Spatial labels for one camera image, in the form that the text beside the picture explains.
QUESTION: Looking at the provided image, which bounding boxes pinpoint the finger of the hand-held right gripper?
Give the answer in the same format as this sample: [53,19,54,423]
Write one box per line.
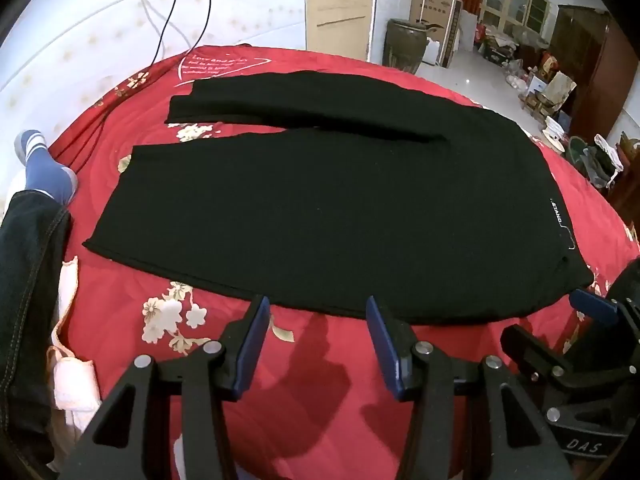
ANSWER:
[570,260,640,346]
[500,324,640,397]

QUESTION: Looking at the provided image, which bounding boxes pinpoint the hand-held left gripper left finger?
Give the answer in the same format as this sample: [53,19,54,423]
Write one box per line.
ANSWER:
[59,294,271,480]

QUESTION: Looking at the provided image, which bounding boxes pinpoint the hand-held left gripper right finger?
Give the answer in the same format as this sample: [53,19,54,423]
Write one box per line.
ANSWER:
[365,295,576,480]

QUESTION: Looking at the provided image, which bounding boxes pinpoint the black pants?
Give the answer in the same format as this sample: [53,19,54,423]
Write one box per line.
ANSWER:
[82,71,596,323]

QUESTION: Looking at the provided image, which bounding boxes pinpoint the red floral blanket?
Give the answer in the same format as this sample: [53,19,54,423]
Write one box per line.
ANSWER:
[47,45,640,480]

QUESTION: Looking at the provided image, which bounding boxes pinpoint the pile of clothes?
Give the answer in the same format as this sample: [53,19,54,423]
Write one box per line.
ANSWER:
[570,132,628,191]

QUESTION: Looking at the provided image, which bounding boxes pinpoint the white and pink cloth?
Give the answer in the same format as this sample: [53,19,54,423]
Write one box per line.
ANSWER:
[46,255,102,433]

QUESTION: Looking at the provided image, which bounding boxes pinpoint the person's leg in dark jeans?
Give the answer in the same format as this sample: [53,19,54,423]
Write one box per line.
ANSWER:
[0,190,72,467]

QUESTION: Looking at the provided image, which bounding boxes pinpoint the pile of household clutter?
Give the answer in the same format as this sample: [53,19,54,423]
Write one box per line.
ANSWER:
[477,22,576,148]

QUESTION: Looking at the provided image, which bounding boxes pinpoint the dark wooden cabinet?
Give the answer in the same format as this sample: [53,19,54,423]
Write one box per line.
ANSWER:
[549,4,640,128]

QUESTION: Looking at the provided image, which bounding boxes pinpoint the person's foot in blue sock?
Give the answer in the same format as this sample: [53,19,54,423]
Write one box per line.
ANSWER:
[14,129,79,206]

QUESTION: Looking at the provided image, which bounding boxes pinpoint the dark ceramic jar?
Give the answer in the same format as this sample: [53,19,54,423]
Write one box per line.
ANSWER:
[383,18,429,76]

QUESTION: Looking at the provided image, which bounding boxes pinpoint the window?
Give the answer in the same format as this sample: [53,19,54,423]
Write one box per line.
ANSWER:
[482,0,552,36]

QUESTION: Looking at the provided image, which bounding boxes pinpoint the cardboard box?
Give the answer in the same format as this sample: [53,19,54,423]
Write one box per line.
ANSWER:
[410,0,458,29]

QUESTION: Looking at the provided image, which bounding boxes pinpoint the brown cardboard panel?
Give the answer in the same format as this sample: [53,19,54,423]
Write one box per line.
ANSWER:
[305,0,379,62]

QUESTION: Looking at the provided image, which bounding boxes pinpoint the black cable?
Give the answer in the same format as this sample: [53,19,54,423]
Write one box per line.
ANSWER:
[187,0,215,58]
[60,0,180,171]

